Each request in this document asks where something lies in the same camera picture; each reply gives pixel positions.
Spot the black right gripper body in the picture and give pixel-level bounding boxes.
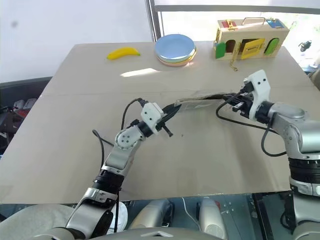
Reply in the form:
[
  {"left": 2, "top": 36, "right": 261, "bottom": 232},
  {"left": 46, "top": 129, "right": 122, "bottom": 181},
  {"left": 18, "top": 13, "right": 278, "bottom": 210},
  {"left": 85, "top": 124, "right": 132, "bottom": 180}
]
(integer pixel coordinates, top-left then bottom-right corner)
[{"left": 232, "top": 85, "right": 256, "bottom": 119}]

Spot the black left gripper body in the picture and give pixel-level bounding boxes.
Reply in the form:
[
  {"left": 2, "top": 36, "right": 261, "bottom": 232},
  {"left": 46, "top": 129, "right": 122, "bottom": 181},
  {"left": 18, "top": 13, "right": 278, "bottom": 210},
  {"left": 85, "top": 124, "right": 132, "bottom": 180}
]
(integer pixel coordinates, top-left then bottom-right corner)
[{"left": 155, "top": 110, "right": 174, "bottom": 139}]

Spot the clear plastic bag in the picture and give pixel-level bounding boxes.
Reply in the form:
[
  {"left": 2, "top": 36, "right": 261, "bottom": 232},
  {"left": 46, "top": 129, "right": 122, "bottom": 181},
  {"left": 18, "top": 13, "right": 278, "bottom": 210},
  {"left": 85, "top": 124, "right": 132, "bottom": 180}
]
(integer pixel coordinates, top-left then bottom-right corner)
[{"left": 174, "top": 90, "right": 236, "bottom": 111}]

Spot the pink plate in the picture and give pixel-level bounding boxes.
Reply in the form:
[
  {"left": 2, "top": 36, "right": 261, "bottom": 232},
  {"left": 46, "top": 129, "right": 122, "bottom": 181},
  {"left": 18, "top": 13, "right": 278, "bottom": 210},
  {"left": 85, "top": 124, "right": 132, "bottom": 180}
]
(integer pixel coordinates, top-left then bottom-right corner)
[{"left": 156, "top": 53, "right": 198, "bottom": 68}]

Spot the yellow plate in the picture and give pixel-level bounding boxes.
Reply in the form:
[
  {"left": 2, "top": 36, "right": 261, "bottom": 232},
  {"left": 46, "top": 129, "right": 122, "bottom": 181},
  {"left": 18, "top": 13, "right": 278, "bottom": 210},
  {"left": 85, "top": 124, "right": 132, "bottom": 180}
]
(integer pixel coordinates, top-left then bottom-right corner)
[{"left": 157, "top": 49, "right": 198, "bottom": 64}]

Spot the green plate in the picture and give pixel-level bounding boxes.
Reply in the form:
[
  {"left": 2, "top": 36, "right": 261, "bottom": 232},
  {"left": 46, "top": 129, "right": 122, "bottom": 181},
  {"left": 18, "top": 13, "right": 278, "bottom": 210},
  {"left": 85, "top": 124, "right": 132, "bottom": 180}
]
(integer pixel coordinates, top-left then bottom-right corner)
[{"left": 156, "top": 47, "right": 197, "bottom": 62}]

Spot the blue plate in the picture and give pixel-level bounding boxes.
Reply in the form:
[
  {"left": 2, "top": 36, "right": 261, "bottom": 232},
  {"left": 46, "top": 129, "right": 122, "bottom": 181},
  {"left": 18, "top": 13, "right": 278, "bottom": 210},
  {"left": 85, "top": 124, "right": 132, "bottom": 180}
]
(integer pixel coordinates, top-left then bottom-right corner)
[{"left": 154, "top": 34, "right": 196, "bottom": 60}]

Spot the wooden lock activity box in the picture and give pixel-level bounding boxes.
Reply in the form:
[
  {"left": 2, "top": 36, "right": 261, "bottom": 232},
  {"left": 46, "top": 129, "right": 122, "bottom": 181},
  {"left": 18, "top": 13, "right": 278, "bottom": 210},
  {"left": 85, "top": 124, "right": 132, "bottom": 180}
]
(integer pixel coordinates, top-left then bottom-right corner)
[{"left": 213, "top": 17, "right": 291, "bottom": 61}]

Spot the yellow toy banana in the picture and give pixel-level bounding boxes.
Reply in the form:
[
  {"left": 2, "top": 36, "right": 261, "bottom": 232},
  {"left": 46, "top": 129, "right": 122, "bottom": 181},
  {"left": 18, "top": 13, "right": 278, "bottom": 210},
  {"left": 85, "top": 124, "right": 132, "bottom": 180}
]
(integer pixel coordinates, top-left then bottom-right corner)
[{"left": 107, "top": 46, "right": 142, "bottom": 62}]

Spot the small black device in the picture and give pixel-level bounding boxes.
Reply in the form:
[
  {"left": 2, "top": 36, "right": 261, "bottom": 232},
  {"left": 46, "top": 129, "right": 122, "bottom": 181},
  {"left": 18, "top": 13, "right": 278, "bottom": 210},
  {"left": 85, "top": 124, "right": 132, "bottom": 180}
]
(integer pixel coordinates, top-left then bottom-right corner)
[{"left": 298, "top": 39, "right": 313, "bottom": 53}]

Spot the silver robot leg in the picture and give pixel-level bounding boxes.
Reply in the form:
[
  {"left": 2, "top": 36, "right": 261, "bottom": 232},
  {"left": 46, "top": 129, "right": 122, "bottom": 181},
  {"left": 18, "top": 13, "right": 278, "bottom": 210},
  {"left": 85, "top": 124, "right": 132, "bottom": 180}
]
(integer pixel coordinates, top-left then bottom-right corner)
[
  {"left": 197, "top": 196, "right": 229, "bottom": 240},
  {"left": 127, "top": 198, "right": 176, "bottom": 231}
]

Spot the white shoe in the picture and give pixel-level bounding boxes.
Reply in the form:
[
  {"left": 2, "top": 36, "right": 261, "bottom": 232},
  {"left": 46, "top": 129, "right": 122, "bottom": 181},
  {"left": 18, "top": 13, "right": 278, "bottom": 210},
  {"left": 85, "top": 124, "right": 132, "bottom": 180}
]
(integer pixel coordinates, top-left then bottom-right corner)
[{"left": 106, "top": 201, "right": 129, "bottom": 235}]

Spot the grey robot torso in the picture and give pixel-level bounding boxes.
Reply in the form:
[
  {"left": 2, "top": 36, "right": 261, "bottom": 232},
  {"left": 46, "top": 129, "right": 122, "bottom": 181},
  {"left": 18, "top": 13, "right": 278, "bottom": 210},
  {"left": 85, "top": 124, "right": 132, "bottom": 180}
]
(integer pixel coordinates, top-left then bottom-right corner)
[{"left": 32, "top": 226, "right": 226, "bottom": 240}]

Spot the dark storage bin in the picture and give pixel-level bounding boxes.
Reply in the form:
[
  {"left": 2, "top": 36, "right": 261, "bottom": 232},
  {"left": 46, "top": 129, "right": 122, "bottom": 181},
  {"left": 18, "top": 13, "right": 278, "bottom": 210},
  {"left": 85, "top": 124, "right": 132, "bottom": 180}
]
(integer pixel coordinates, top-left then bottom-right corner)
[{"left": 0, "top": 76, "right": 54, "bottom": 159}]

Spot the grey fabric trouser leg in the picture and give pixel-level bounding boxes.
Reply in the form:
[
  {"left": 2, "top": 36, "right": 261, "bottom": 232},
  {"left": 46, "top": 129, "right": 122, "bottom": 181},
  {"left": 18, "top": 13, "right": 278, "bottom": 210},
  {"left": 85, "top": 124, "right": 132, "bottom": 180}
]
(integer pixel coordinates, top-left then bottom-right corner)
[{"left": 0, "top": 203, "right": 77, "bottom": 240}]

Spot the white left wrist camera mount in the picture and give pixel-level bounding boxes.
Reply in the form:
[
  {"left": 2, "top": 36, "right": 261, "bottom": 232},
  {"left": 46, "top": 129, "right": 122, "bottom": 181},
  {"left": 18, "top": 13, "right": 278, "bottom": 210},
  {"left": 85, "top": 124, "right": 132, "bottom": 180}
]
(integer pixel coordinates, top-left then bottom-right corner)
[{"left": 140, "top": 101, "right": 165, "bottom": 136}]

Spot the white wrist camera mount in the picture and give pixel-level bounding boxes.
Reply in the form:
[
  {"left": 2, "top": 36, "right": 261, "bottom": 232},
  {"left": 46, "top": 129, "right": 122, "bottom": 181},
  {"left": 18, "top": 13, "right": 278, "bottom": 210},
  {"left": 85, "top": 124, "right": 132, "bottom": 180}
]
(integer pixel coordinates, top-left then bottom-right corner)
[
  {"left": 140, "top": 101, "right": 165, "bottom": 136},
  {"left": 242, "top": 69, "right": 272, "bottom": 120}
]

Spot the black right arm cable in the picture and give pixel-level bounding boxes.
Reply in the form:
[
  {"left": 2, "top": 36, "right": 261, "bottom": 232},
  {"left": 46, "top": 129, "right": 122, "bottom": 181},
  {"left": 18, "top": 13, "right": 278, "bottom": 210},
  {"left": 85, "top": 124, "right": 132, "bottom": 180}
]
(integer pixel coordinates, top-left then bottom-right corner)
[{"left": 215, "top": 99, "right": 288, "bottom": 158}]

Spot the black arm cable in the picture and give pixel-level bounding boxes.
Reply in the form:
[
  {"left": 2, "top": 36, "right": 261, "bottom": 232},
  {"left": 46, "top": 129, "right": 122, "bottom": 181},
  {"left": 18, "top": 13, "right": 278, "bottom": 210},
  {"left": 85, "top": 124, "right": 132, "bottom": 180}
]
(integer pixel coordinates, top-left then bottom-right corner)
[
  {"left": 215, "top": 99, "right": 288, "bottom": 158},
  {"left": 91, "top": 98, "right": 150, "bottom": 201}
]

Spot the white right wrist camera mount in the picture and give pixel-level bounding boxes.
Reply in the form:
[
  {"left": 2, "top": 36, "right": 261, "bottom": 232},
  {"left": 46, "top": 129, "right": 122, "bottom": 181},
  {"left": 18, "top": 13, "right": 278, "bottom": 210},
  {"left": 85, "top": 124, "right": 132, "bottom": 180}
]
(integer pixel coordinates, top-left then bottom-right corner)
[{"left": 242, "top": 69, "right": 272, "bottom": 120}]

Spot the brass chain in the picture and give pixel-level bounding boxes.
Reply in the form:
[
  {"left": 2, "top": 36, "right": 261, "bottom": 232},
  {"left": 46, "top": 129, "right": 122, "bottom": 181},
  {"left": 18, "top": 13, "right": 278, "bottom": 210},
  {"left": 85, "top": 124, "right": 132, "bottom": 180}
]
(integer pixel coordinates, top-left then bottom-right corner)
[{"left": 229, "top": 47, "right": 239, "bottom": 73}]

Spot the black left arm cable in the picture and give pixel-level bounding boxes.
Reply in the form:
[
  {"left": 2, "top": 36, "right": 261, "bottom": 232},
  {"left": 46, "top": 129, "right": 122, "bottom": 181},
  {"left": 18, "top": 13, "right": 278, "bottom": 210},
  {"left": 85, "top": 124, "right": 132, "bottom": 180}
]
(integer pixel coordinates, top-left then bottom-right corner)
[{"left": 91, "top": 98, "right": 150, "bottom": 201}]

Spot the grey window frame post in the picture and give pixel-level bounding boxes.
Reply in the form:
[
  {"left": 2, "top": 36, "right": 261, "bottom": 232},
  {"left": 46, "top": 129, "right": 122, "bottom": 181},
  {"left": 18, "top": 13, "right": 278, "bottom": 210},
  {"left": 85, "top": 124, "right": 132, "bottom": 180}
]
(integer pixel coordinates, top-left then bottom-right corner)
[{"left": 145, "top": 0, "right": 163, "bottom": 43}]

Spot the thin white cable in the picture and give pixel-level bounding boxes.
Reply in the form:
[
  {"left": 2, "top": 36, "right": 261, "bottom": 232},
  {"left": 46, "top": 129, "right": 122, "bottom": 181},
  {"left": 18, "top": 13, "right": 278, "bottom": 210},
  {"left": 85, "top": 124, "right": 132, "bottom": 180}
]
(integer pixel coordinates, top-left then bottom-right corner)
[{"left": 180, "top": 196, "right": 202, "bottom": 230}]

